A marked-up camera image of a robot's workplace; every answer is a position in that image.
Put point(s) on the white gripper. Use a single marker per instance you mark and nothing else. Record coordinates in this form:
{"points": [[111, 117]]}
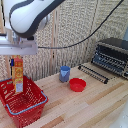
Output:
{"points": [[17, 46]]}

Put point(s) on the mac and cheese carton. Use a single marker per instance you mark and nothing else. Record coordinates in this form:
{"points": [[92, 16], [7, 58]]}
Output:
{"points": [[18, 75]]}

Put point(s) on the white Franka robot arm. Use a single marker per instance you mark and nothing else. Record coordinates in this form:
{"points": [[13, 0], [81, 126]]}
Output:
{"points": [[28, 15]]}

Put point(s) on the red shopping basket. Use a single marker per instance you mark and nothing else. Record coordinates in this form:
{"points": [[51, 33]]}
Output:
{"points": [[21, 103]]}

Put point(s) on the blue plastic cup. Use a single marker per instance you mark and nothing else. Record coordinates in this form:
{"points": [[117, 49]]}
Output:
{"points": [[65, 73]]}

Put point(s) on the beige folding screen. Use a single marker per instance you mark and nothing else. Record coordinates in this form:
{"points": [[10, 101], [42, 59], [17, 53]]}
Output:
{"points": [[73, 33]]}

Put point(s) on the red plastic bowl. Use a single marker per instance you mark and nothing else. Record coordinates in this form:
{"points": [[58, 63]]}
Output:
{"points": [[77, 84]]}

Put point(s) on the black toaster oven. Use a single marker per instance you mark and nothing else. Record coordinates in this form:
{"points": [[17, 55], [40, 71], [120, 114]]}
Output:
{"points": [[111, 56]]}

